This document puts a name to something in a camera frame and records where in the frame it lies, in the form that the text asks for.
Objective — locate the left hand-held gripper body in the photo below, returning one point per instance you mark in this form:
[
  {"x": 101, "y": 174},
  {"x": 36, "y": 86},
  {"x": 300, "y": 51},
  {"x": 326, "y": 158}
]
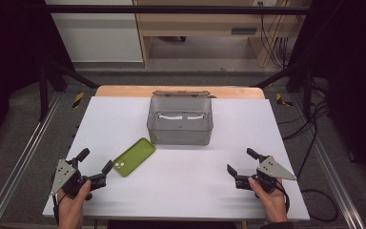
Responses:
[{"x": 63, "y": 176}]

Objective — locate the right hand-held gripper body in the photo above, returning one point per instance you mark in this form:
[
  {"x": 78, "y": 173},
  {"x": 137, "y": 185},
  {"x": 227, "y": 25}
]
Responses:
[{"x": 274, "y": 170}]

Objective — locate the green phone case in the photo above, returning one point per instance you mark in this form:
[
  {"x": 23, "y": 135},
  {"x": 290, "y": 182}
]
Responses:
[{"x": 134, "y": 156}]

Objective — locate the transparent grey storage box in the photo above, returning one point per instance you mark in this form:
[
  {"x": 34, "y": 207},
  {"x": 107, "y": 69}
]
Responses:
[{"x": 179, "y": 127}]

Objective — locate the person's left hand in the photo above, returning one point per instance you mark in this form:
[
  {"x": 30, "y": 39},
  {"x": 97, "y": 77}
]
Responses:
[{"x": 71, "y": 208}]

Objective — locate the person's right hand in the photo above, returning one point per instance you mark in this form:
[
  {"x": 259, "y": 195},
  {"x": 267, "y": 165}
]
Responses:
[{"x": 273, "y": 205}]

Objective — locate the white table cover sheet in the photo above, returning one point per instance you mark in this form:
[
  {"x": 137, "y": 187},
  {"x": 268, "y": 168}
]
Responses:
[{"x": 184, "y": 187}]

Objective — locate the yellow black floor tape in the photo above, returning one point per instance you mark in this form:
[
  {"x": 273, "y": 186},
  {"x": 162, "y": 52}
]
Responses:
[
  {"x": 280, "y": 99},
  {"x": 78, "y": 99}
]

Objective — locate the wooden table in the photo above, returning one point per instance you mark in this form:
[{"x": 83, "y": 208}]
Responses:
[{"x": 124, "y": 91}]

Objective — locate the person's dark clothing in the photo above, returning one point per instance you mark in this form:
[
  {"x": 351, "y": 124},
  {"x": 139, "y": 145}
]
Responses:
[{"x": 171, "y": 225}]

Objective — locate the black curtain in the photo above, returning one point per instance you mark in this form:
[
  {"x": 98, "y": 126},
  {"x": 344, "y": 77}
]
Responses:
[
  {"x": 355, "y": 79},
  {"x": 9, "y": 63}
]

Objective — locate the white cabinet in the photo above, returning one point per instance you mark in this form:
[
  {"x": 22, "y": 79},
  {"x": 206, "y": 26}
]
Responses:
[{"x": 98, "y": 35}]

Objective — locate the dark green flat object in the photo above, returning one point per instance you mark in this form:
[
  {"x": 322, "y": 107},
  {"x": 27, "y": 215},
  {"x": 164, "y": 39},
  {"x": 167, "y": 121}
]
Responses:
[{"x": 243, "y": 31}]

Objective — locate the light wooden desk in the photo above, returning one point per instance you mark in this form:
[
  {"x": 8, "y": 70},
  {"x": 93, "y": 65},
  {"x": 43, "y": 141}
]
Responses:
[{"x": 200, "y": 22}]

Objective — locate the aluminium rail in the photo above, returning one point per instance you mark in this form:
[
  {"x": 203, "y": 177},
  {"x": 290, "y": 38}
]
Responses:
[
  {"x": 330, "y": 171},
  {"x": 22, "y": 159}
]

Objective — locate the black frame strut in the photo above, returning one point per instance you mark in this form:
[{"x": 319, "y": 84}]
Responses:
[
  {"x": 307, "y": 92},
  {"x": 43, "y": 95}
]

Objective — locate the black horizontal frame bar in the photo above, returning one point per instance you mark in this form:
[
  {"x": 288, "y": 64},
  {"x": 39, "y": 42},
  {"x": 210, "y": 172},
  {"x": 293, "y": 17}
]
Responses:
[{"x": 171, "y": 9}]

